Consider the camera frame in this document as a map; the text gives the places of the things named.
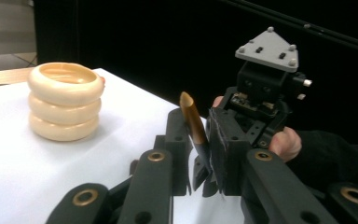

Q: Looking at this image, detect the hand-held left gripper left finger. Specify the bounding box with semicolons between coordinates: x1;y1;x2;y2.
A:
154;107;194;197

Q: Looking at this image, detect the cream ribbed pen holder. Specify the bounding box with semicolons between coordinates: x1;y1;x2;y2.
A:
27;62;106;143

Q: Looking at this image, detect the black metal stand bar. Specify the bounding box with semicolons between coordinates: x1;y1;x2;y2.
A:
220;0;358;57

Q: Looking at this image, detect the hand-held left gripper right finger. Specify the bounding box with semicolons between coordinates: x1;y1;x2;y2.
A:
206;106;253;197

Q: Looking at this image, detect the grey pen with gold end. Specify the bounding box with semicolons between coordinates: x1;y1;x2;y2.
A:
179;91;213;175

